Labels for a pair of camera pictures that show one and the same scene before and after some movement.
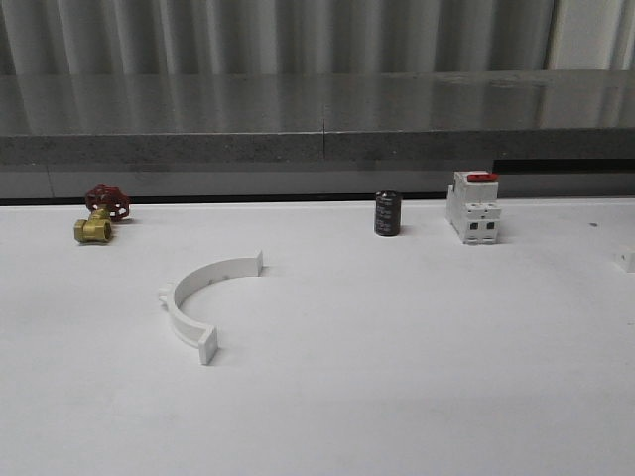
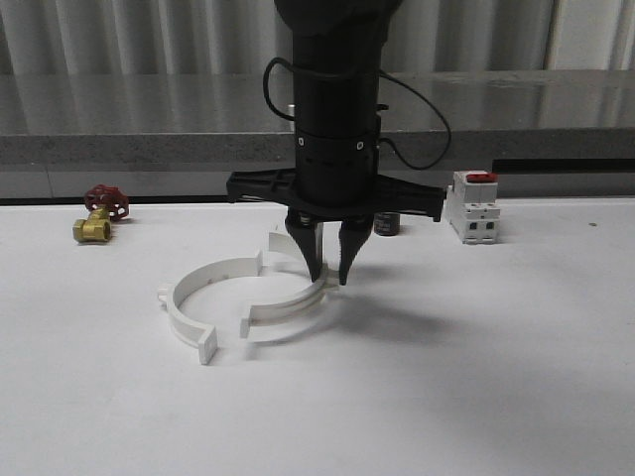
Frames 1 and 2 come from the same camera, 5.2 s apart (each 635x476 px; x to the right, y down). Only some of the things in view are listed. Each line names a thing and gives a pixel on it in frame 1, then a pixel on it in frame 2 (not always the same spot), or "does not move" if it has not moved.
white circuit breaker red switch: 472,206 does not move
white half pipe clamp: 623,258 to 265,322
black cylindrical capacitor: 388,213 does not move
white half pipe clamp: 205,338 does not move
